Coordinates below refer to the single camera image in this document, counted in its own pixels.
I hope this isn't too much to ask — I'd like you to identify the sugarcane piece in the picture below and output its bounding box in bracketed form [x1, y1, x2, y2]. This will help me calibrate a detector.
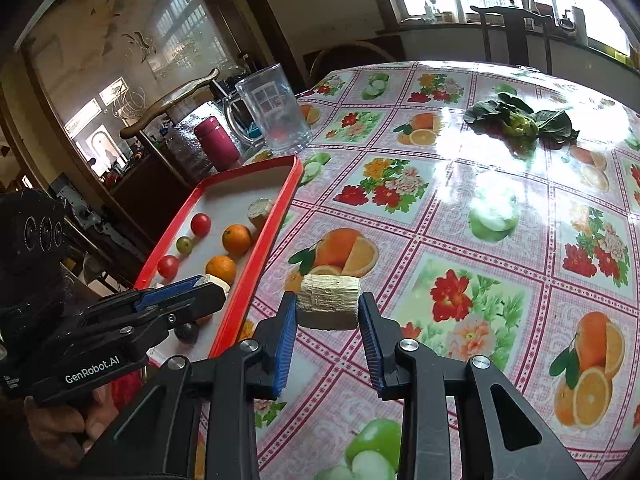
[194, 274, 231, 297]
[296, 274, 362, 332]
[247, 198, 275, 231]

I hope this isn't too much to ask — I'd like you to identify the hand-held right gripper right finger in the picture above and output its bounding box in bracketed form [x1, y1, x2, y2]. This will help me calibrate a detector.
[357, 291, 588, 480]

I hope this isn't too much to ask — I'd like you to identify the leafy green vegetable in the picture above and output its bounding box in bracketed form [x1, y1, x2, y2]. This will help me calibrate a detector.
[463, 92, 580, 153]

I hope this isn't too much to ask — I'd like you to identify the etched glass partition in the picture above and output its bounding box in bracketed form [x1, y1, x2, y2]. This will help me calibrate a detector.
[15, 0, 241, 181]

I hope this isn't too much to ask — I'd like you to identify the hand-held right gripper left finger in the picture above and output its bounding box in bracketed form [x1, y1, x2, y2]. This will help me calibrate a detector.
[75, 290, 299, 480]

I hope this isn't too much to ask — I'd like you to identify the red rectangular tray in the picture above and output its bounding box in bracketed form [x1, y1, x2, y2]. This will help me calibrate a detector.
[134, 155, 304, 361]

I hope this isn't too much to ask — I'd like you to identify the clear glass mug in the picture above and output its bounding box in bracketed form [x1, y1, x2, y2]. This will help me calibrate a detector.
[223, 63, 313, 157]

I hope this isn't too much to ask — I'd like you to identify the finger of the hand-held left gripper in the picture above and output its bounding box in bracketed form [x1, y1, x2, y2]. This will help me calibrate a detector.
[70, 275, 206, 329]
[81, 284, 227, 357]

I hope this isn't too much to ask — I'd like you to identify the rounded wooden chair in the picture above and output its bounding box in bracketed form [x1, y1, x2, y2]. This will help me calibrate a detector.
[307, 42, 401, 88]

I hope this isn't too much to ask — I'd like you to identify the wooden chair with dark back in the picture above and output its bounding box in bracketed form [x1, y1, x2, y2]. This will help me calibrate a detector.
[120, 67, 251, 186]

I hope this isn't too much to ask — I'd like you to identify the dark slat-back chair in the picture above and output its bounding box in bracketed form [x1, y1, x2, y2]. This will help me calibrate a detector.
[470, 5, 556, 76]

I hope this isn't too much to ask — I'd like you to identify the floral fruit-print tablecloth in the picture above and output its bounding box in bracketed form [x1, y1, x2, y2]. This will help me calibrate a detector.
[195, 60, 640, 480]

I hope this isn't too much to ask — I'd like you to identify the maroon thermos flask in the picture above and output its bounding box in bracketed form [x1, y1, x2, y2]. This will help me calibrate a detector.
[194, 116, 244, 173]

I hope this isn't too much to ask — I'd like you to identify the red cloth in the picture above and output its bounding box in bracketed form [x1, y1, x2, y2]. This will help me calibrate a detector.
[111, 367, 151, 413]

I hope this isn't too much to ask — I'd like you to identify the person's left hand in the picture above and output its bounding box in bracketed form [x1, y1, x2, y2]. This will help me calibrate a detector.
[22, 379, 120, 463]

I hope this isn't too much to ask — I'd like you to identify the orange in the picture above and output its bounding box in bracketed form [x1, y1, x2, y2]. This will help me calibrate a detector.
[222, 224, 253, 256]
[205, 255, 237, 286]

